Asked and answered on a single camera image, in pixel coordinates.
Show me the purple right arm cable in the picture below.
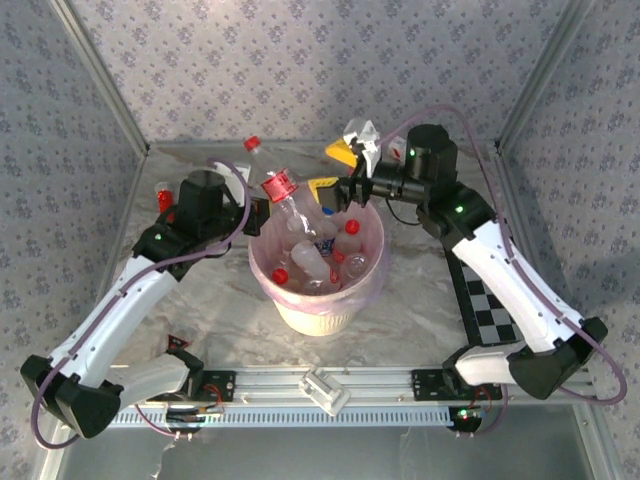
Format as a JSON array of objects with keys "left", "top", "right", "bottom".
[{"left": 374, "top": 104, "right": 628, "bottom": 437}]

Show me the pink plastic bin liner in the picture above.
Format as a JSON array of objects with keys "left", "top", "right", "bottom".
[{"left": 248, "top": 192, "right": 391, "bottom": 314}]

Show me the long aluminium base rail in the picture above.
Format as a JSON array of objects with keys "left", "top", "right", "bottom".
[{"left": 107, "top": 364, "right": 599, "bottom": 407}]

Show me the white plastic bin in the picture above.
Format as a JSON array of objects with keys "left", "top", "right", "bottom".
[{"left": 248, "top": 192, "right": 391, "bottom": 337}]

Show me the black white checkerboard board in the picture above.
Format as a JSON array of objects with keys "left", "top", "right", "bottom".
[{"left": 444, "top": 254, "right": 524, "bottom": 349}]

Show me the aluminium frame post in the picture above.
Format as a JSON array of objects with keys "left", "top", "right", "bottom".
[
  {"left": 493, "top": 0, "right": 599, "bottom": 154},
  {"left": 49, "top": 0, "right": 151, "bottom": 155}
]

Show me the clear bottle red cap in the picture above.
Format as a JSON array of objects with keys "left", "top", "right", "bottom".
[
  {"left": 242, "top": 134, "right": 281, "bottom": 189},
  {"left": 262, "top": 167, "right": 331, "bottom": 251},
  {"left": 332, "top": 218, "right": 366, "bottom": 256}
]

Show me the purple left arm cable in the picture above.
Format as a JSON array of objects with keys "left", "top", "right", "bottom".
[{"left": 30, "top": 157, "right": 251, "bottom": 449}]

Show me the white plastic bracket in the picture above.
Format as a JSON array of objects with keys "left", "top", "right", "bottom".
[{"left": 298, "top": 366, "right": 351, "bottom": 416}]

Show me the white slotted cable duct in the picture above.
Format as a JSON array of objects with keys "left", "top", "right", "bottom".
[{"left": 107, "top": 403, "right": 459, "bottom": 429}]

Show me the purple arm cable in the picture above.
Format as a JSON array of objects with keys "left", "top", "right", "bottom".
[
  {"left": 30, "top": 157, "right": 251, "bottom": 449},
  {"left": 374, "top": 104, "right": 628, "bottom": 437}
]

